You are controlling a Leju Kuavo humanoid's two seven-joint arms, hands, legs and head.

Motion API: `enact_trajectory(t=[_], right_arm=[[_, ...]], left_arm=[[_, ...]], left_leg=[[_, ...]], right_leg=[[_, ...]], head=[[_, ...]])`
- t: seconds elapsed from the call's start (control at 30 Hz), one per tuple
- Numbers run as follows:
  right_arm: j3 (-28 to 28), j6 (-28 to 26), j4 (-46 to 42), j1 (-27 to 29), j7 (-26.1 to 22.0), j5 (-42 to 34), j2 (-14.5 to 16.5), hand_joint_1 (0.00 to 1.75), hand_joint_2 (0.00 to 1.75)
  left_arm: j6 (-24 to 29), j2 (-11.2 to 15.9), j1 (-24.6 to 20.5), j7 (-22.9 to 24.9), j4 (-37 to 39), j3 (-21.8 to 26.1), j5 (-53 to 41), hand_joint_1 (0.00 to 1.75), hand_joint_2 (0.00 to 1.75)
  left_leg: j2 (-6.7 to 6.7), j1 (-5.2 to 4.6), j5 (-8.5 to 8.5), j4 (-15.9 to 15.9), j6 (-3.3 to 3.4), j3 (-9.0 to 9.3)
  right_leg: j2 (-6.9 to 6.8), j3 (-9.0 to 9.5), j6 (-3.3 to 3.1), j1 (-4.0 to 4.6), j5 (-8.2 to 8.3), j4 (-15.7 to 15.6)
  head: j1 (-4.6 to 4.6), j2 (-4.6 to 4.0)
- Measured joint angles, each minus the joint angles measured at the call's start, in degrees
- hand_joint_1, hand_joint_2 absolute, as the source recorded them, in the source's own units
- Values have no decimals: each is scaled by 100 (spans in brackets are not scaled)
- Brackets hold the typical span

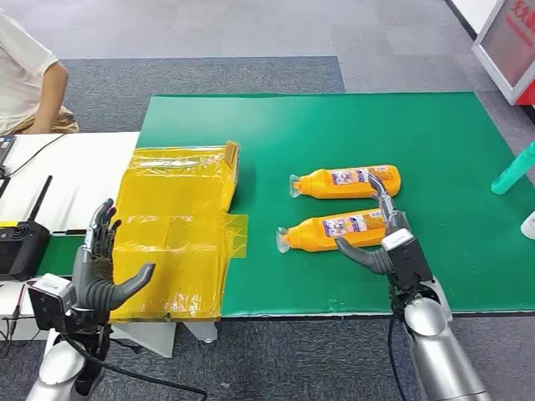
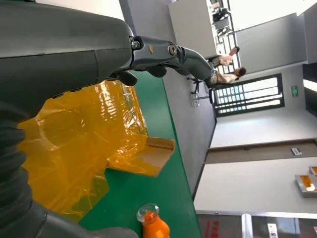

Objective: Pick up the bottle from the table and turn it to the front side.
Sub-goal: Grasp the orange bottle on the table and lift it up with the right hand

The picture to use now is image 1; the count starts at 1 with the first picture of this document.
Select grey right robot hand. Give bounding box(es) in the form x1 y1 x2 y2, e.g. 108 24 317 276
334 173 413 277

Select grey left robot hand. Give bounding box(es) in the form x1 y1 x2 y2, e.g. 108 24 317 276
71 198 156 327

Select orange bottle with clear cap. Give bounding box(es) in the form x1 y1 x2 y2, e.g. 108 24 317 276
289 165 402 201
276 209 388 255

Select teal plastic bottle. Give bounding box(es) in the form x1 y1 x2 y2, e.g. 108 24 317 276
491 141 535 195

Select white plastic bottle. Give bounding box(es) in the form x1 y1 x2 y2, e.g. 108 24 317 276
521 211 535 241

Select small green belt conveyor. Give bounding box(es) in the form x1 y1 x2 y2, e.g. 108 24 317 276
36 229 91 278

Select white table support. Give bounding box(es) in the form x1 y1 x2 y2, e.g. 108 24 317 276
110 321 219 359

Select black device with antenna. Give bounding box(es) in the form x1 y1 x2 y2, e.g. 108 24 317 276
0 175 54 282

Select yellow plastic wrapped box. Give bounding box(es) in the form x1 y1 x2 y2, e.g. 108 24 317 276
109 140 249 323

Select green table mat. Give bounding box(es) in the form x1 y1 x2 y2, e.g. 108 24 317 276
137 91 535 318

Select dark tablet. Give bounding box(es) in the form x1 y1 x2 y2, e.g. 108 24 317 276
0 135 17 167

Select person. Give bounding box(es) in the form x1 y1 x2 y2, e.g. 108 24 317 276
0 9 79 135

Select white framed red sign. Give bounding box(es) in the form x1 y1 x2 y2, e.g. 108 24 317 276
472 0 535 106

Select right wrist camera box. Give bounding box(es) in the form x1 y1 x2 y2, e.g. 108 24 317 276
381 228 434 293

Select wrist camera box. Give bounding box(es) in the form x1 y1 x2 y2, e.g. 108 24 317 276
381 228 434 293
26 273 79 333

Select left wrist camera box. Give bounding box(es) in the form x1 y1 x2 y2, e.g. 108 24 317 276
26 273 79 333

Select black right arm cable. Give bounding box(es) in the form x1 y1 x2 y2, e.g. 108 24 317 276
387 312 408 401

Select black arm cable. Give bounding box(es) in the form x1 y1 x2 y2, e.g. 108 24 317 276
387 312 408 401
58 332 209 401

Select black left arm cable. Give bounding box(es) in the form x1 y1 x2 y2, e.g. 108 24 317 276
58 332 209 401

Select red and black wires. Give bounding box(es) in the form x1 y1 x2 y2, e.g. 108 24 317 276
0 282 28 361

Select thin black table cable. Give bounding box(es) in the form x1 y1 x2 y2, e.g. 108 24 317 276
7 132 66 180

